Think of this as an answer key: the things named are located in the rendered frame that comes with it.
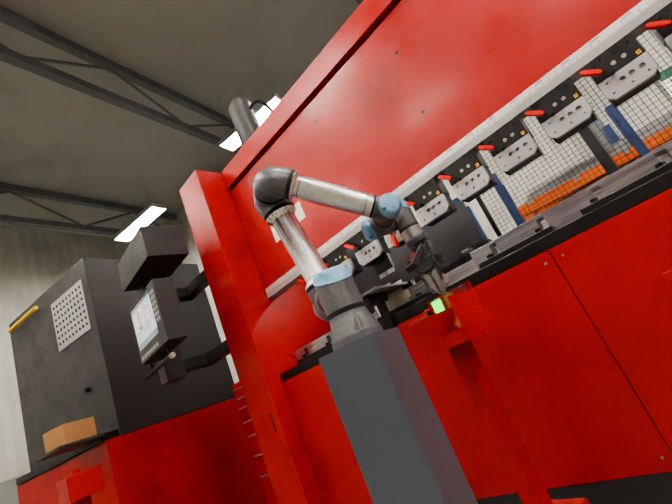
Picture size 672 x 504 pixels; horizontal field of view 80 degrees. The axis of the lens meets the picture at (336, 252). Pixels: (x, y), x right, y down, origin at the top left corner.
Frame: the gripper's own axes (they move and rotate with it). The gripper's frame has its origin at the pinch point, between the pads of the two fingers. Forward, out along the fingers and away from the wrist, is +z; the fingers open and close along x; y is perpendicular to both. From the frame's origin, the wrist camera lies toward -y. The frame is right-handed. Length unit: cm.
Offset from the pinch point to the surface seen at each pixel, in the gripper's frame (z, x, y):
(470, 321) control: 12.7, -4.9, -1.0
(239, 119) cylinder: -169, 104, 42
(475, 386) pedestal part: 31.6, 4.4, -2.9
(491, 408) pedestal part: 39.1, 2.7, -3.5
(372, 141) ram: -81, 20, 41
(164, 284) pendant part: -75, 136, -33
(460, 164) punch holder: -44, -10, 43
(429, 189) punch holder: -43, 6, 40
